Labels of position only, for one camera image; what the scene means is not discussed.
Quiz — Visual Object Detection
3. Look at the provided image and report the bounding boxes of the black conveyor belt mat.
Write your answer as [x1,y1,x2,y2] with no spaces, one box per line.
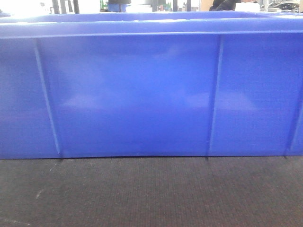
[0,157,303,227]

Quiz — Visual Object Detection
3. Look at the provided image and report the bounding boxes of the large blue bin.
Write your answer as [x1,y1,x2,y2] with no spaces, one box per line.
[0,11,303,159]

